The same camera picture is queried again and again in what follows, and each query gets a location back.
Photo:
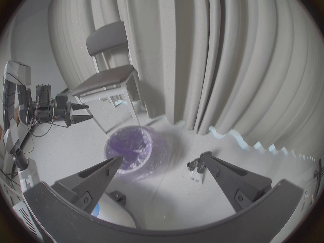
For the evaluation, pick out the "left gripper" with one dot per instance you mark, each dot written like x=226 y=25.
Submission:
x=60 y=114

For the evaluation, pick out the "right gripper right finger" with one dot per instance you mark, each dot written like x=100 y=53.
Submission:
x=235 y=183

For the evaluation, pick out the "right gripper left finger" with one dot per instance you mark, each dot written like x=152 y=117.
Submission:
x=93 y=183

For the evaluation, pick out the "black plastic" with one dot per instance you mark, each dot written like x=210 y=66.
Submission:
x=193 y=164

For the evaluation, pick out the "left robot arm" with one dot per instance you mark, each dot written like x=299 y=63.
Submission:
x=41 y=110

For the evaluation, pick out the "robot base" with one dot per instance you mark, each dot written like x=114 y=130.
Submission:
x=116 y=214

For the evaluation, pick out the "white trash bin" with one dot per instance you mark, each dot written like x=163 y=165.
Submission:
x=159 y=158

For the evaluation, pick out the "white paper sheet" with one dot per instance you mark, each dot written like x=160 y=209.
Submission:
x=196 y=178

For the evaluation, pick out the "white chair grey seat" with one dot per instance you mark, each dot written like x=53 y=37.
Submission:
x=106 y=77

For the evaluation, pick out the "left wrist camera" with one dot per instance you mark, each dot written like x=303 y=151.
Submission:
x=61 y=100

